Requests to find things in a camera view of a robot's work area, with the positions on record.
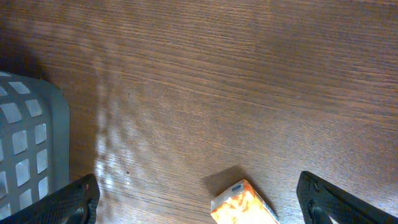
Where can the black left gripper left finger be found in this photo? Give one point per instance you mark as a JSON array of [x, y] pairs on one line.
[[74, 203]]

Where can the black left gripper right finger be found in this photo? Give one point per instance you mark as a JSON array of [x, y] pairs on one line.
[[323, 202]]

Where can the orange tissue pack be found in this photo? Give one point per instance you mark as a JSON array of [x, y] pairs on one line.
[[241, 204]]

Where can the grey plastic basket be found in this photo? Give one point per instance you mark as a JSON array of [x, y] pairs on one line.
[[35, 134]]

